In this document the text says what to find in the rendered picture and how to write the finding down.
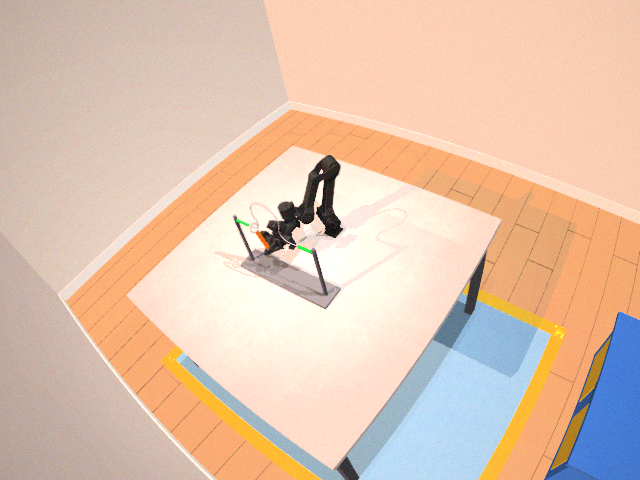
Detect orange handle with grey loop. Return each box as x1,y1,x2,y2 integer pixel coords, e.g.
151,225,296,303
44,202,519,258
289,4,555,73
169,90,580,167
250,222,269,249

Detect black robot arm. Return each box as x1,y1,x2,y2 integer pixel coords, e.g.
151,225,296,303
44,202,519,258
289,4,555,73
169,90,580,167
267,155,343,238

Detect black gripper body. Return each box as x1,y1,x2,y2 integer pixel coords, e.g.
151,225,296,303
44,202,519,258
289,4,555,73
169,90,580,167
260,223,296,250

